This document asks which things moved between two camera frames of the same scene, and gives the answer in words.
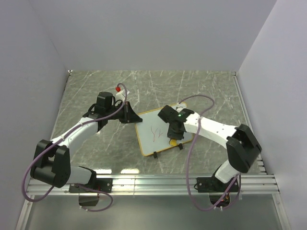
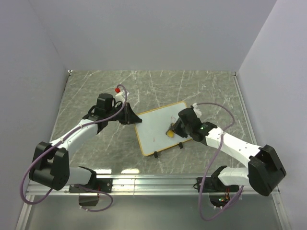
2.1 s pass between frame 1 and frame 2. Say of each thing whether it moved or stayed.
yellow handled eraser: moved
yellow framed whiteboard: stayed
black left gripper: stayed
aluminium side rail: stayed
